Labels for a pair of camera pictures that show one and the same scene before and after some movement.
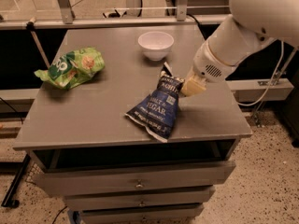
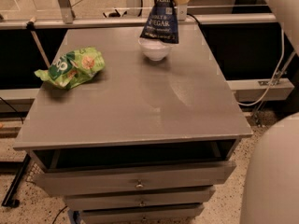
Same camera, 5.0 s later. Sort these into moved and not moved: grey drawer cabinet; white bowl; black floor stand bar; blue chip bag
Moved: blue chip bag
Not moved: black floor stand bar; grey drawer cabinet; white bowl
